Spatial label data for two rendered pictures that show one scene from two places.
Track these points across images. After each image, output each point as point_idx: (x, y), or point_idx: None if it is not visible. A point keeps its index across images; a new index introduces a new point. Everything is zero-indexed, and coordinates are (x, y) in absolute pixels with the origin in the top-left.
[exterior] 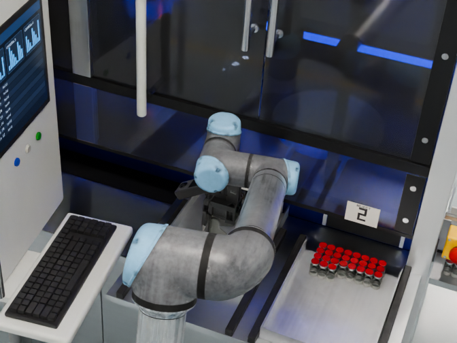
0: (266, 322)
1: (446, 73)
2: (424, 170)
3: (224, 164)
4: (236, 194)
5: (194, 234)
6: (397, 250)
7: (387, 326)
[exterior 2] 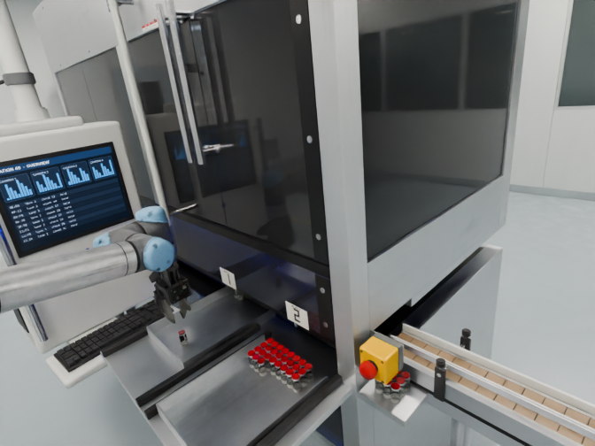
0: (170, 401)
1: (315, 157)
2: (325, 270)
3: (112, 239)
4: (167, 278)
5: None
6: None
7: (270, 434)
